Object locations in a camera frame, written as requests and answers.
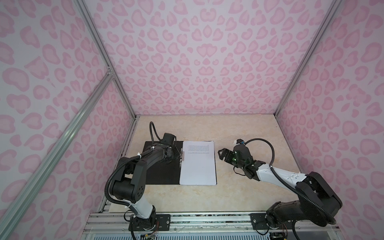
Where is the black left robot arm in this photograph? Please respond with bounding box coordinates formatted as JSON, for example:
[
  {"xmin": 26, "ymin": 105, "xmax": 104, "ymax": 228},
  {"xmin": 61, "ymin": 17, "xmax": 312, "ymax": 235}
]
[{"xmin": 104, "ymin": 142, "xmax": 183, "ymax": 220}]

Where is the red folder black inside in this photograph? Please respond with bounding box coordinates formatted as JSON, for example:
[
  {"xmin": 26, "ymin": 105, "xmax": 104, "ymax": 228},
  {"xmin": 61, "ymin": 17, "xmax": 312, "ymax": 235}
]
[{"xmin": 140, "ymin": 140, "xmax": 218, "ymax": 186}]

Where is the right corner aluminium post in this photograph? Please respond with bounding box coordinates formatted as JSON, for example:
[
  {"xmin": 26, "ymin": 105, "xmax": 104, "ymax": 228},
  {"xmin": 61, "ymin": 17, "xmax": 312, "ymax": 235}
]
[{"xmin": 274, "ymin": 0, "xmax": 344, "ymax": 119}]

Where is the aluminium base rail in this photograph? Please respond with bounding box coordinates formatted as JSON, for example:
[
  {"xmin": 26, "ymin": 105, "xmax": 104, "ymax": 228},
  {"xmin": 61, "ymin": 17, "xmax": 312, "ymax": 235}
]
[{"xmin": 81, "ymin": 212, "xmax": 343, "ymax": 240}]

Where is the diagonal aluminium frame bar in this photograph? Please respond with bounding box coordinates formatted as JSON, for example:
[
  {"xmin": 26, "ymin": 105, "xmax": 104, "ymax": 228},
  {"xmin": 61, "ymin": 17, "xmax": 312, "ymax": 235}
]
[{"xmin": 1, "ymin": 74, "xmax": 114, "ymax": 240}]

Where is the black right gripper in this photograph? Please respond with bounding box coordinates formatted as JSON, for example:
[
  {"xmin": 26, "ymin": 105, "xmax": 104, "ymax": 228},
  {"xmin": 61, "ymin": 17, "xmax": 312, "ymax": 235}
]
[{"xmin": 216, "ymin": 148, "xmax": 246, "ymax": 170}]

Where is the printed paper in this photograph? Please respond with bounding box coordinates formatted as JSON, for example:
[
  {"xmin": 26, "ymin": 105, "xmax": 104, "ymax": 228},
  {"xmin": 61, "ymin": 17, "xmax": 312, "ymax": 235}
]
[{"xmin": 180, "ymin": 141, "xmax": 217, "ymax": 186}]

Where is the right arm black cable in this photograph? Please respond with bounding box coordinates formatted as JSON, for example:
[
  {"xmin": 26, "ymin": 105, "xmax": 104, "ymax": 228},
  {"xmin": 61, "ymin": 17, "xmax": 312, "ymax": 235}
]
[{"xmin": 244, "ymin": 137, "xmax": 337, "ymax": 224}]

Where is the corner aluminium post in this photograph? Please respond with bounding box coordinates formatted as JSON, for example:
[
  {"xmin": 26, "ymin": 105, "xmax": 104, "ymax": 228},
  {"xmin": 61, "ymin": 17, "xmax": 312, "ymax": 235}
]
[
  {"xmin": 274, "ymin": 0, "xmax": 344, "ymax": 119},
  {"xmin": 73, "ymin": 0, "xmax": 137, "ymax": 119}
]

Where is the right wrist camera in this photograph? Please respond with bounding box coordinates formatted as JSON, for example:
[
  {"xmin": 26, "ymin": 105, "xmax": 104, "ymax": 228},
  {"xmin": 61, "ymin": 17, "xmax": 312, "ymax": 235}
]
[{"xmin": 234, "ymin": 139, "xmax": 248, "ymax": 152}]

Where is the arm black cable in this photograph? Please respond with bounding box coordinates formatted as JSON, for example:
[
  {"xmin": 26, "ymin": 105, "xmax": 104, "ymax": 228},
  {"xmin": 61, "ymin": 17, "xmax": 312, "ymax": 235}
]
[
  {"xmin": 244, "ymin": 137, "xmax": 337, "ymax": 224},
  {"xmin": 104, "ymin": 121, "xmax": 164, "ymax": 208}
]

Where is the left corner aluminium post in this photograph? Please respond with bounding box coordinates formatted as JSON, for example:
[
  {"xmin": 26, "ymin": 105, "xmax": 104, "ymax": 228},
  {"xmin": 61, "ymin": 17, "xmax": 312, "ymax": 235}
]
[{"xmin": 73, "ymin": 0, "xmax": 137, "ymax": 119}]

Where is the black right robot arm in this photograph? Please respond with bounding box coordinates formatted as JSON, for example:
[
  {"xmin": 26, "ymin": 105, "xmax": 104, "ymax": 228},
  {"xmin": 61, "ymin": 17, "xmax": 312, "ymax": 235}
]
[{"xmin": 218, "ymin": 144, "xmax": 343, "ymax": 229}]

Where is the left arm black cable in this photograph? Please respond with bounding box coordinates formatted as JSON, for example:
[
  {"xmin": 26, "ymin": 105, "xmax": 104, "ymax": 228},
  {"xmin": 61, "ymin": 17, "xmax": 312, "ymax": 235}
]
[{"xmin": 104, "ymin": 121, "xmax": 164, "ymax": 208}]

